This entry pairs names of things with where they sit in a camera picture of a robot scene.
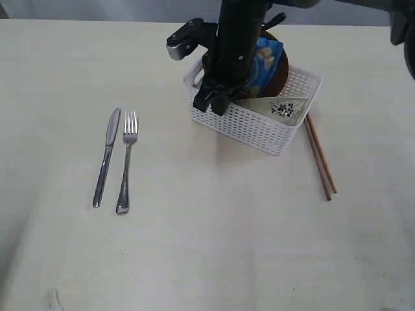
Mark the brown wooden plate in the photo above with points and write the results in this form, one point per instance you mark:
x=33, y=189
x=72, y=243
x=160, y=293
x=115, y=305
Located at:
x=280, y=77

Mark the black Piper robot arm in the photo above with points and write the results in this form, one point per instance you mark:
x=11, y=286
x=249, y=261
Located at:
x=241, y=23

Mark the grey speckled ceramic bowl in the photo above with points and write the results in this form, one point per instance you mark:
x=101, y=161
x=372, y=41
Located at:
x=286, y=110

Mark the silver metal fork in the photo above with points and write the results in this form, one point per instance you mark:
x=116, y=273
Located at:
x=130, y=137

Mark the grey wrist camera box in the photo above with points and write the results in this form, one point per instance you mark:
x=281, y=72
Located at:
x=189, y=36

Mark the brown wooden chopstick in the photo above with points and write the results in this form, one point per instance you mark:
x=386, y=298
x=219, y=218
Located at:
x=329, y=178
x=312, y=136

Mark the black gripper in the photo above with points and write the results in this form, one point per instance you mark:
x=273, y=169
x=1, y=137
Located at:
x=224, y=78

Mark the blue Lays chips bag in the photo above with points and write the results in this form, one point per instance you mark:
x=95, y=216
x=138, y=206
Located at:
x=266, y=58

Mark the silver metal table knife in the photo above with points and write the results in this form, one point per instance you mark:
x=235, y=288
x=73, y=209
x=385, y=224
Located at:
x=111, y=134

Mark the white perforated plastic basket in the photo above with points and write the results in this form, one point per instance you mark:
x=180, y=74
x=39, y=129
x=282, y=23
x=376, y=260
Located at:
x=251, y=128

